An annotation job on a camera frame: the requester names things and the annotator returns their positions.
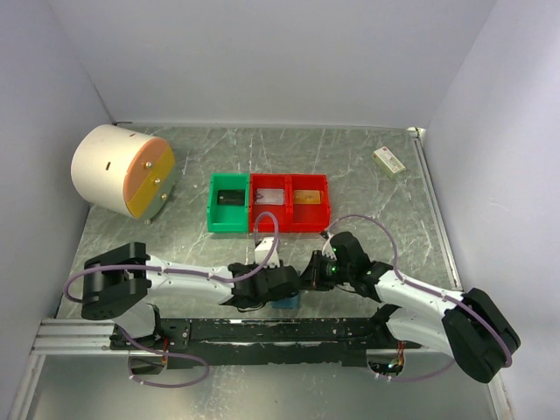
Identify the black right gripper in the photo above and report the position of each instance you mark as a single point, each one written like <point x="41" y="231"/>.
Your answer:
<point x="311" y="273"/>

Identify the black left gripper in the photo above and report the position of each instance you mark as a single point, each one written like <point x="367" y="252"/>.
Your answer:
<point x="282" y="297"/>

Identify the blue card holder wallet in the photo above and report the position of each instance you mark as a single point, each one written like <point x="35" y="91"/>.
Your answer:
<point x="288" y="303"/>

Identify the green plastic bin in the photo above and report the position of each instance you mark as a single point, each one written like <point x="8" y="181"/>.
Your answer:
<point x="227" y="209"/>

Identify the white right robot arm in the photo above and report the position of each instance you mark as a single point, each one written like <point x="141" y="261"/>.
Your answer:
<point x="467" y="326"/>

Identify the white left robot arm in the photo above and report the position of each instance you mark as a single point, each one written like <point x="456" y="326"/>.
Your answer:
<point x="124" y="295"/>

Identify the gold credit card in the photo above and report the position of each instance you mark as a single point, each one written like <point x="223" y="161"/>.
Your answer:
<point x="307" y="197"/>

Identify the white credit card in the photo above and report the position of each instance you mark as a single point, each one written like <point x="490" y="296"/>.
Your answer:
<point x="269" y="197"/>

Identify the black credit card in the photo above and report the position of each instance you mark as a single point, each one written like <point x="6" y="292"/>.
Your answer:
<point x="234" y="197"/>

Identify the small white card box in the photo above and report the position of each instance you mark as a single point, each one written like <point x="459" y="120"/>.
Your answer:
<point x="388" y="162"/>

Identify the round drawer cabinet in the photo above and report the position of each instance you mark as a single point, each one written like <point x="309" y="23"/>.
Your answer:
<point x="124" y="171"/>

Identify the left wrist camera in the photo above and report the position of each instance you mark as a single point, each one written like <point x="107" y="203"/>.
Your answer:
<point x="266" y="254"/>

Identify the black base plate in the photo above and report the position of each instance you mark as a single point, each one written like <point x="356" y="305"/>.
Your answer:
<point x="246" y="342"/>

